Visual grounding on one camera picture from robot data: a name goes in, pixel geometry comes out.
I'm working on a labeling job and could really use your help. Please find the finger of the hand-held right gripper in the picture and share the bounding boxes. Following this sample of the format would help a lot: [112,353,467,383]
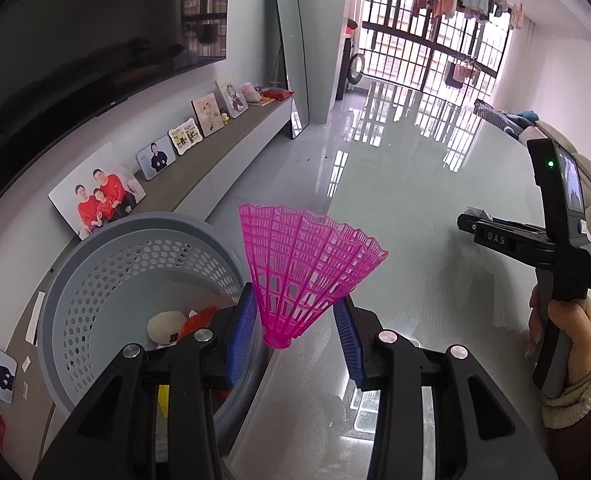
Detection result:
[457,207,557,270]

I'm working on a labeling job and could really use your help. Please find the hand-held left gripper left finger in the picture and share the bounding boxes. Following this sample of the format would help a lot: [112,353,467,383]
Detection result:
[32,282,258,480]

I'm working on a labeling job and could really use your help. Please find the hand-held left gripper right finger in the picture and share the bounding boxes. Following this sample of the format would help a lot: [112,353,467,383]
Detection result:
[333,297,559,480]

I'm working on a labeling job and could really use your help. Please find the red plastic bag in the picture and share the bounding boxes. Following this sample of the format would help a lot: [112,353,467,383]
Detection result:
[180,306,221,338]

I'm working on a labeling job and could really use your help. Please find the beige plush pouch with chain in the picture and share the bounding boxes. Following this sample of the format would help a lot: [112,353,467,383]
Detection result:
[146,311,188,350]

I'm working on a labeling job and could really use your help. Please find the pink plastic shuttlecock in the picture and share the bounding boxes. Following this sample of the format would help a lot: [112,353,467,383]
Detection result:
[238,203,389,349]

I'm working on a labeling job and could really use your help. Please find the grey perforated basket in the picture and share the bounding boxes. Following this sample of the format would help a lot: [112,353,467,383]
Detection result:
[35,211,276,463]

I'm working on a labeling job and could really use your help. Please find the person's right forearm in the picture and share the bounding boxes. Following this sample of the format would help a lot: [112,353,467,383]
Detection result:
[540,332,591,480]

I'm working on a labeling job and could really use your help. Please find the person's right hand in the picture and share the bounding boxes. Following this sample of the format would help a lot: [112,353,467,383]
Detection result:
[524,282,591,390]

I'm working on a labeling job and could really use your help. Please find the blue soft toy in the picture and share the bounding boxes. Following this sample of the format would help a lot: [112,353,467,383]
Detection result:
[505,110,539,133]

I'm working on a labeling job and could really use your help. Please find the checkered cloth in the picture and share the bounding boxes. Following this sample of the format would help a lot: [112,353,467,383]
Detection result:
[474,99,509,131]

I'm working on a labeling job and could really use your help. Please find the small hanging clothes rack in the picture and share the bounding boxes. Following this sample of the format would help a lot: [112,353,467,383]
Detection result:
[443,57,481,89]

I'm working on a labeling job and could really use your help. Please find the long television bench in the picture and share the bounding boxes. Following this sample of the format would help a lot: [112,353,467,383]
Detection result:
[0,95,296,461]

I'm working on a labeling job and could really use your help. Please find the large family photo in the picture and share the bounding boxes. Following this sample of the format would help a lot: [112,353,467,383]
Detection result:
[48,142,147,240]

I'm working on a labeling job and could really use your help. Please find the black window grille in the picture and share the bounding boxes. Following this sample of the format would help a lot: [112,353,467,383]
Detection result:
[335,0,513,106]

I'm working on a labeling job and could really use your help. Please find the black tall appliance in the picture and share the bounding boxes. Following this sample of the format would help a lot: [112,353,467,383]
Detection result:
[337,37,355,102]

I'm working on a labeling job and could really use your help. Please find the black framed standing mirror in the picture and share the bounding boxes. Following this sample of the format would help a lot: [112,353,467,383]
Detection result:
[269,0,310,140]

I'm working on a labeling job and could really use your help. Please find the black flat television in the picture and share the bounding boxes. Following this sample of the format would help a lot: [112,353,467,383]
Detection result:
[0,0,231,226]

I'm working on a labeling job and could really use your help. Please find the scalloped photo frame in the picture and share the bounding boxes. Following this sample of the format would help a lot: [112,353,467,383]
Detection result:
[168,118,203,156]

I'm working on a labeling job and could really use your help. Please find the baby photo frame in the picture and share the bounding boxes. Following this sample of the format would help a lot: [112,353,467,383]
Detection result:
[191,93,224,137]

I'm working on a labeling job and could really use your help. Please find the small portrait photo frame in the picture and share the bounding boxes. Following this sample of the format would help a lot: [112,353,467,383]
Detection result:
[0,343,17,404]

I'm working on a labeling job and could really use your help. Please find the child photo frame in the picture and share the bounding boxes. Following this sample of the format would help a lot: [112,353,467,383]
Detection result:
[216,78,248,120]

